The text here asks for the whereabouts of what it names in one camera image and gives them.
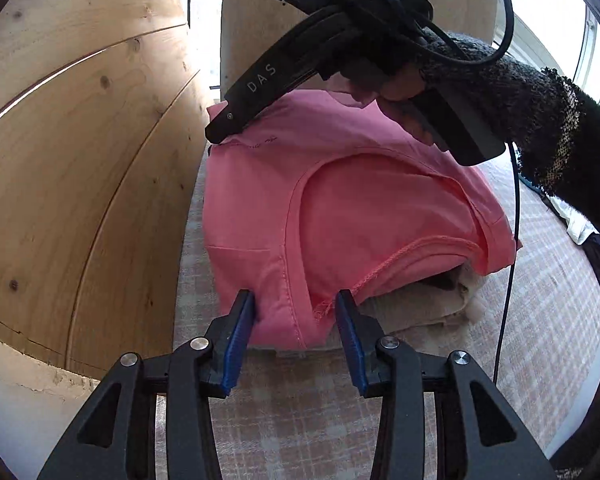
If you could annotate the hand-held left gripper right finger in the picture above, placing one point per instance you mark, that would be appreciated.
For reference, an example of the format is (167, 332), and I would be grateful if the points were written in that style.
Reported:
(352, 345)

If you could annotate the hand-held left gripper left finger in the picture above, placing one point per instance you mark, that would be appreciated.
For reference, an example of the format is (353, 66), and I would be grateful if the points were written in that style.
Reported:
(237, 345)

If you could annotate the pink shirt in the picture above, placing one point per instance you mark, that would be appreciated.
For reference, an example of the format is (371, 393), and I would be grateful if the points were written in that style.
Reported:
(380, 210)

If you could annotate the white crumpled clothes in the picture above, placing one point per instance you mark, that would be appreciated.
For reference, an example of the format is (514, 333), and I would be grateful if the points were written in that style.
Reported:
(577, 225)

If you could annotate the person's right hand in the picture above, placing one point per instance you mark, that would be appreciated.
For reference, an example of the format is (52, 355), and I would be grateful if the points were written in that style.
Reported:
(405, 90)

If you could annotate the beige folded cloth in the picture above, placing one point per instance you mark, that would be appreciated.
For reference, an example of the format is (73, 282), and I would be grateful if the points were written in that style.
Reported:
(420, 310)

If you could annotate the brown folded cloth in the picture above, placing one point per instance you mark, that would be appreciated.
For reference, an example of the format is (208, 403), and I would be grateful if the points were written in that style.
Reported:
(445, 282)

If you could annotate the window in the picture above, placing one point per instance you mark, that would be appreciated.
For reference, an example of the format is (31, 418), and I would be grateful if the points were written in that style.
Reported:
(550, 35)

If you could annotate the checked blanket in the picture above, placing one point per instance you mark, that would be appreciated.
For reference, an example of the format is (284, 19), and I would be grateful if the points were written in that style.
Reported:
(530, 335)

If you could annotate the pine wood panel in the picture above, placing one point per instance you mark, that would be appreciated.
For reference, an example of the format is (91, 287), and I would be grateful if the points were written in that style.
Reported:
(80, 160)

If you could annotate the blue cloth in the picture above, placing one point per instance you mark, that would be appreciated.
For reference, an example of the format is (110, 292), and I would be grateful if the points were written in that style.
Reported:
(530, 182)

